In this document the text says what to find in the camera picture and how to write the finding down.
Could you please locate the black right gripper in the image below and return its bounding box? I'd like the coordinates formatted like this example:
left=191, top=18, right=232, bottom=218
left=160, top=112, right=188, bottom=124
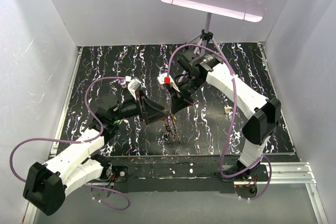
left=167, top=74, right=204, bottom=114

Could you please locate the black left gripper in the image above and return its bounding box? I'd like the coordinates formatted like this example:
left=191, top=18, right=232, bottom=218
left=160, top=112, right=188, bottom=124
left=111, top=90, right=168, bottom=124

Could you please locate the silver keyring holder with keys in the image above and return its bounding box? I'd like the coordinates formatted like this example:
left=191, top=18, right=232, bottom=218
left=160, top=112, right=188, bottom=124
left=164, top=114, right=181, bottom=143

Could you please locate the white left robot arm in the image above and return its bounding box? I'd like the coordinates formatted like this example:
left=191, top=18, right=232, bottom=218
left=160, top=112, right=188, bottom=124
left=23, top=91, right=168, bottom=216

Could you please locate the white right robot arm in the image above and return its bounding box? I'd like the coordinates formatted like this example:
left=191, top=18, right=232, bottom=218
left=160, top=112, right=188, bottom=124
left=164, top=50, right=281, bottom=181

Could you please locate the beige plastic peg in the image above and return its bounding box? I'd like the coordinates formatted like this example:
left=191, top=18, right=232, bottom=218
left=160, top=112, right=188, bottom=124
left=225, top=106, right=232, bottom=114

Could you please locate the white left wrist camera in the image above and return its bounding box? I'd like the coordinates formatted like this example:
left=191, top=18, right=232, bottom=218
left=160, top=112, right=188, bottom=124
left=127, top=78, right=141, bottom=100

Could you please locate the black base frame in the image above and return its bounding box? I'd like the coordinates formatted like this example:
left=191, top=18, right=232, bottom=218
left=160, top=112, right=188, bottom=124
left=103, top=155, right=269, bottom=194

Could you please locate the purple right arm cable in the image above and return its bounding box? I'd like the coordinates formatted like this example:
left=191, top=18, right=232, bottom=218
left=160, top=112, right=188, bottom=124
left=166, top=45, right=271, bottom=200

